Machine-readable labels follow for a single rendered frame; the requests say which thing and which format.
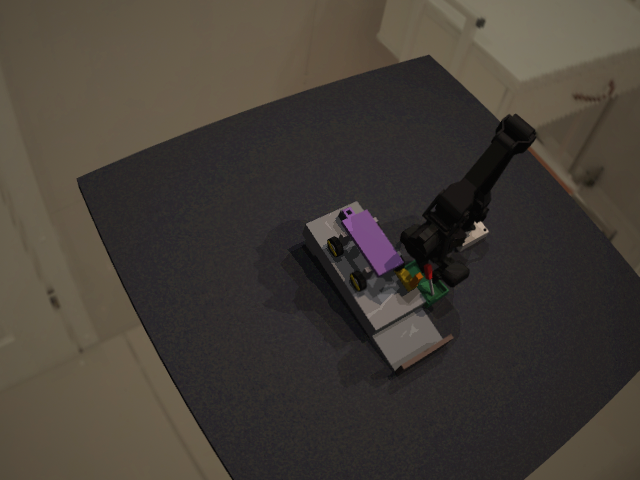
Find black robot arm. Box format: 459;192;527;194
405;113;536;261

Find green tray floor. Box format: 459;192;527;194
407;263;444;302

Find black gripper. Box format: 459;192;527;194
400;224;470;287

